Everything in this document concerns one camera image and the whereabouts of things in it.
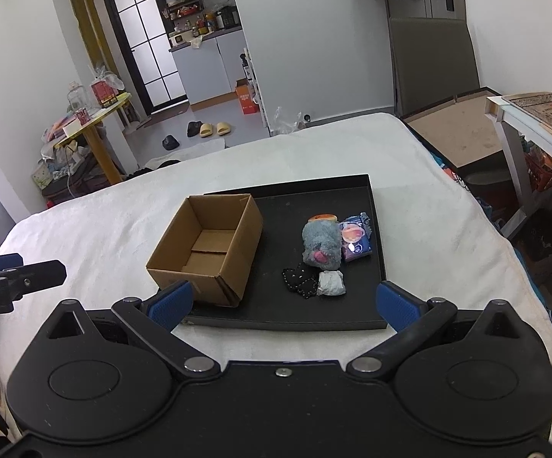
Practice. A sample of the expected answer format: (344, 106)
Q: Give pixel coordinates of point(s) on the right beige slipper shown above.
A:
(223, 128)

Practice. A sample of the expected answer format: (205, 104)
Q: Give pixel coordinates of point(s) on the blue tissue packet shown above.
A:
(356, 235)

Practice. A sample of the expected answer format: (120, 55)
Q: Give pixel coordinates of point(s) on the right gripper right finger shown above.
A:
(414, 321)

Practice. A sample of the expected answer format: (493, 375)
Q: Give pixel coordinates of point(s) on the black dotted fabric item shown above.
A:
(301, 280)

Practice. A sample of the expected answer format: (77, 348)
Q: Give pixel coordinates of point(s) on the red box on table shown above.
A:
(104, 93)

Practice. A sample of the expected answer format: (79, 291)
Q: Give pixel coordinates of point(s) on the white desk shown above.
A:
(527, 146)

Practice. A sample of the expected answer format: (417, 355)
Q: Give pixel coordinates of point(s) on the white soft bundle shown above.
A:
(331, 284)

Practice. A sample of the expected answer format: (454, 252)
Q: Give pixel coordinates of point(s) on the black slipper near beige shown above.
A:
(193, 128)

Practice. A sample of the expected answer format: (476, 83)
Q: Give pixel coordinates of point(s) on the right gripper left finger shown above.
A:
(152, 322)

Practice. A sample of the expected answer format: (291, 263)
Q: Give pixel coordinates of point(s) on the black framed glass door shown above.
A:
(144, 43)

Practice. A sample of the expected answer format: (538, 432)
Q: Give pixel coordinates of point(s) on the grey fluffy plush toy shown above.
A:
(322, 245)

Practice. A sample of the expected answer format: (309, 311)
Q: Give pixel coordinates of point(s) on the hamburger plush toy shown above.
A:
(323, 217)

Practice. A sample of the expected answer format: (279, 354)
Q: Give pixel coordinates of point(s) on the large flat cardboard panel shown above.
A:
(458, 128)

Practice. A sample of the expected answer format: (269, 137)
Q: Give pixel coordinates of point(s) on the clear glass jar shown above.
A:
(77, 99)

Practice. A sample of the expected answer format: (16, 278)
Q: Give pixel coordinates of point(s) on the black shallow tray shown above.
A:
(267, 304)

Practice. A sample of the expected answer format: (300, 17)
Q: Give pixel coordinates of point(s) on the white kitchen cabinet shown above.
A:
(213, 69)

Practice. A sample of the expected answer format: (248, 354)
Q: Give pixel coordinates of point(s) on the left beige slipper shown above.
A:
(206, 130)

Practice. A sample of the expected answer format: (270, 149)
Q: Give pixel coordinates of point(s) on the yellow round side table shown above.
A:
(104, 136)

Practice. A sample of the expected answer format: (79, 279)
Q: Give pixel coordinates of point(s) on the orange cardboard box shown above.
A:
(245, 93)

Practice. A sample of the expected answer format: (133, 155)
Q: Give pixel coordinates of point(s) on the brown cardboard box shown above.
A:
(210, 242)

